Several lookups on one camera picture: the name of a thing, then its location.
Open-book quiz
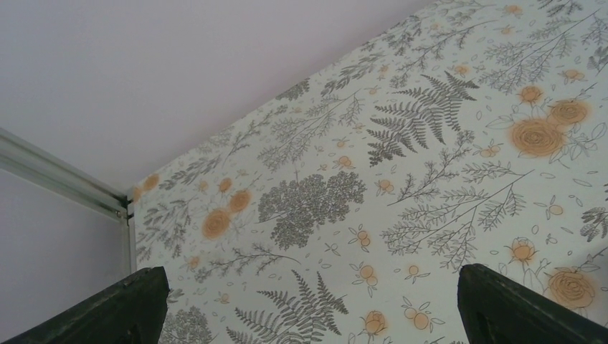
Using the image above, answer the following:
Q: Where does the aluminium corner frame post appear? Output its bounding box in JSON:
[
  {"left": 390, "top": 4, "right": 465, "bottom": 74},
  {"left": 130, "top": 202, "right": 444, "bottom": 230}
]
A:
[{"left": 1, "top": 128, "right": 136, "bottom": 273}]

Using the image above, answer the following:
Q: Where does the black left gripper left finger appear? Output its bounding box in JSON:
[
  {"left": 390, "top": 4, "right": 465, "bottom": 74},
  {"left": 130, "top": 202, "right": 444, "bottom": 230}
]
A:
[{"left": 5, "top": 267, "right": 169, "bottom": 343}]

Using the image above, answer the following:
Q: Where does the floral patterned table mat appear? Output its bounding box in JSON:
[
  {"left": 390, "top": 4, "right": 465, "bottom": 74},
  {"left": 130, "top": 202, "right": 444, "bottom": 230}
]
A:
[{"left": 134, "top": 1, "right": 607, "bottom": 343}]

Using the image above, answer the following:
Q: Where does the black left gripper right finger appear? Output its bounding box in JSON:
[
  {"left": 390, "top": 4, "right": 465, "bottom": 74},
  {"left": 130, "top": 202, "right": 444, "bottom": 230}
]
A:
[{"left": 457, "top": 264, "right": 607, "bottom": 343}]

